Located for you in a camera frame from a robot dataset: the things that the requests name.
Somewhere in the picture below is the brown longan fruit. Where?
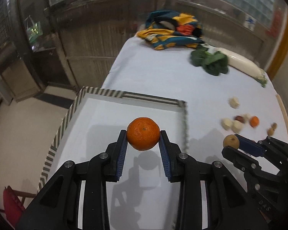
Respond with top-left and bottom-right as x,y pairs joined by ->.
223,135 -> 240,150

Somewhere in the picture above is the orange mandarin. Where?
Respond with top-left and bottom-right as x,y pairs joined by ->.
126,117 -> 160,151
249,116 -> 260,128

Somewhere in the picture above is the small red jujube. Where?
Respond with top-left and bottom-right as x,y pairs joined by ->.
234,115 -> 245,124

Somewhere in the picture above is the small cake piece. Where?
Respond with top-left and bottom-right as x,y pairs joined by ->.
221,118 -> 233,131

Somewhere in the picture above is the large longan on cloth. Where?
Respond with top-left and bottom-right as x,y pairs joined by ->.
267,128 -> 275,136

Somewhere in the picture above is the middle beige cake piece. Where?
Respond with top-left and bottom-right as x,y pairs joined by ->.
242,113 -> 251,124

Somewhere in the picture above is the beige cake piece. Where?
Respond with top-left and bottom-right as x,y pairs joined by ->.
229,97 -> 240,108
242,113 -> 251,124

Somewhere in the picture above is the small longan on cloth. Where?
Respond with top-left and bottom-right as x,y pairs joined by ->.
271,122 -> 277,129

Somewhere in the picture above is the far beige cake piece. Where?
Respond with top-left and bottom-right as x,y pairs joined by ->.
229,97 -> 240,108

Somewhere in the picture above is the striped tray box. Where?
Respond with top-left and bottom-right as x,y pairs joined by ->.
37,86 -> 190,230

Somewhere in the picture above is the white daikon radish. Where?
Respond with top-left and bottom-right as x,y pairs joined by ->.
213,47 -> 269,88

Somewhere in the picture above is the dark green leafy vegetable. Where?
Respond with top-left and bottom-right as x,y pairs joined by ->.
190,46 -> 229,76

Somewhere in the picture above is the red stool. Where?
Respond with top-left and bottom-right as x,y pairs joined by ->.
3,186 -> 36,228

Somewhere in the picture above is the colourful crumpled cloth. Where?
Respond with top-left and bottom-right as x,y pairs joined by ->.
136,10 -> 204,50

